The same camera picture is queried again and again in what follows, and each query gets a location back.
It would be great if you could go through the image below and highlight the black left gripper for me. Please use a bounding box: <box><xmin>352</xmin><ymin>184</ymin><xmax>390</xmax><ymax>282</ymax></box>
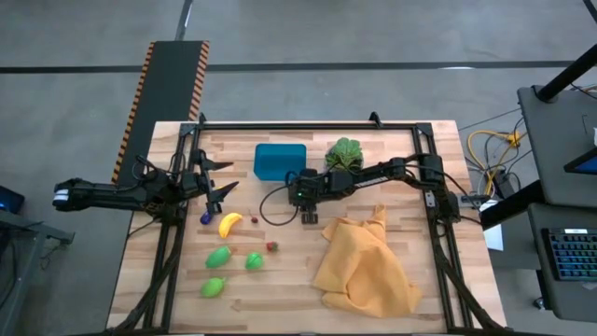
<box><xmin>184</xmin><ymin>148</ymin><xmax>240</xmax><ymax>216</ymax></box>

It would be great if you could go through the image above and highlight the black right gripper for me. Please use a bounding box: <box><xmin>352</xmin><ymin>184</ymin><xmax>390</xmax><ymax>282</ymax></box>
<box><xmin>286</xmin><ymin>168</ymin><xmax>326</xmax><ymax>225</ymax></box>

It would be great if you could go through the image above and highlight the large yellow toy banana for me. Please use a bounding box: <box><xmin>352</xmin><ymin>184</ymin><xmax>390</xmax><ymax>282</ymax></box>
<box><xmin>217</xmin><ymin>212</ymin><xmax>244</xmax><ymax>240</ymax></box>

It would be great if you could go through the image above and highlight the orange waffle cloth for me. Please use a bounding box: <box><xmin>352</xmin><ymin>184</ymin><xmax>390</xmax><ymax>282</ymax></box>
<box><xmin>312</xmin><ymin>203</ymin><xmax>423</xmax><ymax>319</ymax></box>

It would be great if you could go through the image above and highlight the green toy fruit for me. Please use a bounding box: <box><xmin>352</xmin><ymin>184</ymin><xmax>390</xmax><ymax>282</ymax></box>
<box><xmin>201</xmin><ymin>276</ymin><xmax>228</xmax><ymax>300</ymax></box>
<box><xmin>204</xmin><ymin>246</ymin><xmax>232</xmax><ymax>271</ymax></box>
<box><xmin>244</xmin><ymin>252</ymin><xmax>265</xmax><ymax>272</ymax></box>

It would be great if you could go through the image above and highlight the teal plastic tupperware container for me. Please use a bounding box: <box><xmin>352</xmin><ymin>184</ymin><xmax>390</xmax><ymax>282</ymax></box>
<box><xmin>253</xmin><ymin>143</ymin><xmax>308</xmax><ymax>182</ymax></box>

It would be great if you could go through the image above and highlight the potted succulent in patterned pot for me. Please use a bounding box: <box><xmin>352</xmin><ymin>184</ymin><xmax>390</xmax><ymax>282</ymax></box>
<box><xmin>324</xmin><ymin>136</ymin><xmax>366</xmax><ymax>176</ymax></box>

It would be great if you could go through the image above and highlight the black hazard-striped floor mat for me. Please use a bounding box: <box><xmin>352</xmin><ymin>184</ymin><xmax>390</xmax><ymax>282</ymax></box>
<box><xmin>108</xmin><ymin>40</ymin><xmax>210</xmax><ymax>188</ymax></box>

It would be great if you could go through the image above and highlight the white paper sheet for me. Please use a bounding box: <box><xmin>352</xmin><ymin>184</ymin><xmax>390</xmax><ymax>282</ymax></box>
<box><xmin>483</xmin><ymin>223</ymin><xmax>505</xmax><ymax>252</ymax></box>

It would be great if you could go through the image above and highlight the grey metal stand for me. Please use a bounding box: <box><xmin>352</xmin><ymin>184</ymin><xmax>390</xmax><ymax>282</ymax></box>
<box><xmin>0</xmin><ymin>209</ymin><xmax>76</xmax><ymax>336</ymax></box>

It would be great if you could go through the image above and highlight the dark device with blue light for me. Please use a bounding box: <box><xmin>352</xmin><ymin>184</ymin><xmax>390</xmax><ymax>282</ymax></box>
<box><xmin>0</xmin><ymin>185</ymin><xmax>26</xmax><ymax>216</ymax></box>

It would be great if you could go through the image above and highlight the grey keyboard desk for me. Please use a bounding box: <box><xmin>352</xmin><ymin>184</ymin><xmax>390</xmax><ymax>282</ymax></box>
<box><xmin>526</xmin><ymin>203</ymin><xmax>597</xmax><ymax>324</ymax></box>

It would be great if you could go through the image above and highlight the grey cart top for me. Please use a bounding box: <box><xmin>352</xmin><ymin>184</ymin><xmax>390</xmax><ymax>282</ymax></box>
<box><xmin>516</xmin><ymin>85</ymin><xmax>597</xmax><ymax>209</ymax></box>

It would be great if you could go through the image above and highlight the backlit computer keyboard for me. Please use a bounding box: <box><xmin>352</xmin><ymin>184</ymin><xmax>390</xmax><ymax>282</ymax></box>
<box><xmin>540</xmin><ymin>227</ymin><xmax>597</xmax><ymax>282</ymax></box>

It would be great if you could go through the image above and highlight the dark tablet with blue screen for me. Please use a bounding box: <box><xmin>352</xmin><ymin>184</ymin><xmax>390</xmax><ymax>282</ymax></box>
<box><xmin>562</xmin><ymin>147</ymin><xmax>597</xmax><ymax>176</ymax></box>

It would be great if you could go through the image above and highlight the black diagonal pole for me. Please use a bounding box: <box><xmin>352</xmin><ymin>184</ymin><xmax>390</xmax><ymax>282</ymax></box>
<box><xmin>535</xmin><ymin>42</ymin><xmax>597</xmax><ymax>103</ymax></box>

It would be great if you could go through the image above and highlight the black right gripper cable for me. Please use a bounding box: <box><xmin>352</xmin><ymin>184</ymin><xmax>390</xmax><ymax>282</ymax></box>
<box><xmin>258</xmin><ymin>183</ymin><xmax>300</xmax><ymax>228</ymax></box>

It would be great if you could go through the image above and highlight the yellow floor cable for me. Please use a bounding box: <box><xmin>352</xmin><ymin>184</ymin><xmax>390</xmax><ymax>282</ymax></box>
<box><xmin>466</xmin><ymin>129</ymin><xmax>522</xmax><ymax>195</ymax></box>

